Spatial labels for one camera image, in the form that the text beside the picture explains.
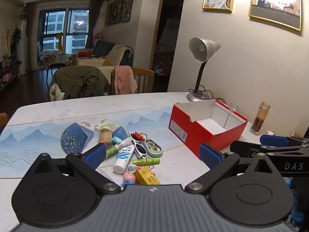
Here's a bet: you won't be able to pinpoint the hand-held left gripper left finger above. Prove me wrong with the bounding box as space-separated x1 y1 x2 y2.
34 143 121 195

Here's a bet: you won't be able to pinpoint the pink cloth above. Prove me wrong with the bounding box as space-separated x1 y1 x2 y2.
114 66 138 95

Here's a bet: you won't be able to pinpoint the white quilted cloth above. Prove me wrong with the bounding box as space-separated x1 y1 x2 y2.
49 83 65 102

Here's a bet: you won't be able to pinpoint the olive green jacket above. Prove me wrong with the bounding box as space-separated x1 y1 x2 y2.
51 66 111 101

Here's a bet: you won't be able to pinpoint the brown glass bottle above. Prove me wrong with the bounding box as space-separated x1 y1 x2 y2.
249 101 271 135

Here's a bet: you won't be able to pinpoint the person's right hand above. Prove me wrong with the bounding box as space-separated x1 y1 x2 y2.
287 178 304 227

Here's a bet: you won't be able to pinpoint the green white marker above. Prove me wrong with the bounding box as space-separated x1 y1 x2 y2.
106 137 133 159

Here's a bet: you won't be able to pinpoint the toothpick jar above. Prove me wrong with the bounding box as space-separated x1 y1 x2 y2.
98 125 114 149

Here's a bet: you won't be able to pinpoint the dark green sofa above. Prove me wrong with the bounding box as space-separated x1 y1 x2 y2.
93 40 134 66

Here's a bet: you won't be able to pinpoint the yellow patterned cover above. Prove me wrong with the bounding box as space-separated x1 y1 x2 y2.
77 57 116 78

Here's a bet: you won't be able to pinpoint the balcony glass door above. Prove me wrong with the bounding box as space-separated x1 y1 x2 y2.
36 7 90 66

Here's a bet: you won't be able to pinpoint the grey-green oval case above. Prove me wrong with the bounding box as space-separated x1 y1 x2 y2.
143 138 164 158

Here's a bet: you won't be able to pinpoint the white blue toothpaste tube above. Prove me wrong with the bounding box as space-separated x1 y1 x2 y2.
113 145 135 174

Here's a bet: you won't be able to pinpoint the red keychain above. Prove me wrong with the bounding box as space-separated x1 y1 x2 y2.
132 132 148 142

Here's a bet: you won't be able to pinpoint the yellow small box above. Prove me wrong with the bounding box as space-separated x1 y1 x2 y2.
134 165 161 185

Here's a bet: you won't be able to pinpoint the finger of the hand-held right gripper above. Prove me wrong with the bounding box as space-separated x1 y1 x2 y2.
230 140 309 159
260 135 309 148

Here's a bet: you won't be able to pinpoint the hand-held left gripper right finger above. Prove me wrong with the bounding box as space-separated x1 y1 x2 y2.
185 142 278 195

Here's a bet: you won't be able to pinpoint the cardboard box with cloth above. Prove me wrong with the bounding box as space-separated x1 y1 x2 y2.
39 50 71 66

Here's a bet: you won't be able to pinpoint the green highlighter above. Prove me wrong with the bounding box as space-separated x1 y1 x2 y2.
132 157 161 166

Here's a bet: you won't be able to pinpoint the grey curtain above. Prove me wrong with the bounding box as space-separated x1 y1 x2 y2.
25 3 37 72
84 0 104 49

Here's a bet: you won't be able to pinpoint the dark tv cabinet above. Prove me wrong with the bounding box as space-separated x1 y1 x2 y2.
0 61 20 93

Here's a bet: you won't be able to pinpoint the dark framed wall picture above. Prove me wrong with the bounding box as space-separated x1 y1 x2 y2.
105 3 112 26
121 0 136 23
111 0 125 25

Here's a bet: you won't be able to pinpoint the white standing air conditioner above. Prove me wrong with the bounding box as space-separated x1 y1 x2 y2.
17 20 27 75

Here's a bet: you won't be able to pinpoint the pink figurine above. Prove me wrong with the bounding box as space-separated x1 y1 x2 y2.
121 165 143 189

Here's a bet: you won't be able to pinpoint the red cardboard box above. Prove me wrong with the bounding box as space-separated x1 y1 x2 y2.
168 99 249 153

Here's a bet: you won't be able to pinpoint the black lamp cable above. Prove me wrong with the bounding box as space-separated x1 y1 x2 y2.
200 86 226 102

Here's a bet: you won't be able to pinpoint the gold framed figures picture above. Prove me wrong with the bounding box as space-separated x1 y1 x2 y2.
249 0 303 31

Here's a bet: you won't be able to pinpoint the beige sofa blanket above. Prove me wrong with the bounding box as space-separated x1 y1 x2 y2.
105 45 134 66

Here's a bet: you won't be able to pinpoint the green house plant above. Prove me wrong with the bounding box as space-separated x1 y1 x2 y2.
12 28 23 52

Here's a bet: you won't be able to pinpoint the white sunglasses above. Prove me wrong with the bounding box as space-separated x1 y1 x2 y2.
129 132 148 159

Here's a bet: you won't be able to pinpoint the silver desk lamp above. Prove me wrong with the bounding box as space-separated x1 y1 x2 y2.
186 37 221 102

